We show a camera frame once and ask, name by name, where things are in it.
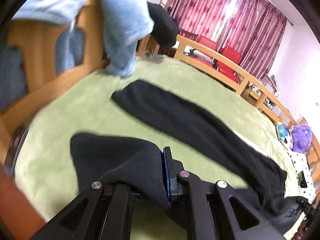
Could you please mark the wooden wardrobe with blue panels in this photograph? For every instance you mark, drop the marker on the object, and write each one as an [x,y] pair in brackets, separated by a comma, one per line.
[37,41]

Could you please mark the black garment on footboard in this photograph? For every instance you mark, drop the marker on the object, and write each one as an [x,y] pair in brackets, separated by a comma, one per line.
[165,29]

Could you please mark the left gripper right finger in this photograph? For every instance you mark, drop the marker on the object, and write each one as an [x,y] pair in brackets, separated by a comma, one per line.
[213,210]

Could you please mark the red patterned curtains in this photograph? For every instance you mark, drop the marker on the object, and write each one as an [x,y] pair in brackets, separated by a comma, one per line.
[253,28]

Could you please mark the green fleece bed blanket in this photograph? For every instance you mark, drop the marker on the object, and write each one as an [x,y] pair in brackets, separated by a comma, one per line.
[44,170]

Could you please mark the purple plush toy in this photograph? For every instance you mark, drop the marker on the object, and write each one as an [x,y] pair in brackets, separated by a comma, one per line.
[302,137]

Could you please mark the white black dotted pillow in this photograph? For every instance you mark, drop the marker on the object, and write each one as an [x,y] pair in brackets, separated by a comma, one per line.
[303,175]

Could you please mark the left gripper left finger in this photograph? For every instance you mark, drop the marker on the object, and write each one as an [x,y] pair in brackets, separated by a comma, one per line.
[99,212]

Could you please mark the light blue fleece garment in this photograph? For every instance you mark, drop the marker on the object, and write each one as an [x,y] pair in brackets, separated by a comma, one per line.
[125,22]

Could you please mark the blue geometric cushion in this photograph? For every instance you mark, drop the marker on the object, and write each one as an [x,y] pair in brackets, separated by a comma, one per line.
[284,135]

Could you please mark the black track pants white stripe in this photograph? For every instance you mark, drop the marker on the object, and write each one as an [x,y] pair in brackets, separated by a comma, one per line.
[138,162]

